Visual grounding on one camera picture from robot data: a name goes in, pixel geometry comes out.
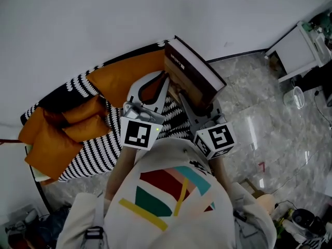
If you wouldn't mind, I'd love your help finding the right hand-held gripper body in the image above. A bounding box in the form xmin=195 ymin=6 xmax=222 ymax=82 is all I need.
xmin=191 ymin=107 xmax=238 ymax=161

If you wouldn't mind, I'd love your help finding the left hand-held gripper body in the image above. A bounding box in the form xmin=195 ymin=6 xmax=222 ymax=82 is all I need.
xmin=119 ymin=101 xmax=164 ymax=150

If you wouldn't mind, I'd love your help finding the brown hardcover book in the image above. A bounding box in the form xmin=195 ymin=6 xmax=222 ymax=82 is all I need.
xmin=163 ymin=35 xmax=227 ymax=110

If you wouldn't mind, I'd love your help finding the person's left forearm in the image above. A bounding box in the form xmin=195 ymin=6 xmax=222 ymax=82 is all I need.
xmin=104 ymin=145 xmax=139 ymax=205

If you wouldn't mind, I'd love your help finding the person's right forearm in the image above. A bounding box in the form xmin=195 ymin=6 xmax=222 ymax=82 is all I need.
xmin=210 ymin=155 xmax=233 ymax=192

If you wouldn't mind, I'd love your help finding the large orange back cushion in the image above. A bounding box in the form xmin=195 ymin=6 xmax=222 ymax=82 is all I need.
xmin=86 ymin=49 xmax=167 ymax=109

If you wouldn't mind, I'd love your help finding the black white patterned sofa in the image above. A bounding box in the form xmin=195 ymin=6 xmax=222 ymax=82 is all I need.
xmin=20 ymin=38 xmax=193 ymax=183

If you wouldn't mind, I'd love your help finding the small orange cushion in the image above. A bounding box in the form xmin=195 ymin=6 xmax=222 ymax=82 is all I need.
xmin=61 ymin=94 xmax=109 ymax=125
xmin=61 ymin=114 xmax=113 ymax=144

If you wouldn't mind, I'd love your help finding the cardboard box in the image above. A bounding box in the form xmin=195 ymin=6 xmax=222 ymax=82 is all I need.
xmin=238 ymin=178 xmax=266 ymax=199

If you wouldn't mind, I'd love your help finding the person's cream printed shirt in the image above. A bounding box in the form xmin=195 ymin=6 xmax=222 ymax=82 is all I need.
xmin=55 ymin=137 xmax=278 ymax=249

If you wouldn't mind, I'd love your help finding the big orange square cushion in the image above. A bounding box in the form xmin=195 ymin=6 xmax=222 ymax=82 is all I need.
xmin=18 ymin=106 xmax=85 ymax=182

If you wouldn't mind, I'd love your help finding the white cabinet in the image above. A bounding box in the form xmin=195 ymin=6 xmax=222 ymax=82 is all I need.
xmin=264 ymin=20 xmax=332 ymax=84

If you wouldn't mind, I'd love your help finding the black round appliance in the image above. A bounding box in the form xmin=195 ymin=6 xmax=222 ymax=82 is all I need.
xmin=291 ymin=208 xmax=326 ymax=237

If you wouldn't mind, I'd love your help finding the black cable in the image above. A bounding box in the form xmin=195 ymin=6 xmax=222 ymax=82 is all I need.
xmin=313 ymin=89 xmax=332 ymax=130

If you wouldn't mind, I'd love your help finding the black strap buckle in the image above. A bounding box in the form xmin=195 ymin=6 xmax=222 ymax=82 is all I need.
xmin=84 ymin=226 xmax=105 ymax=244

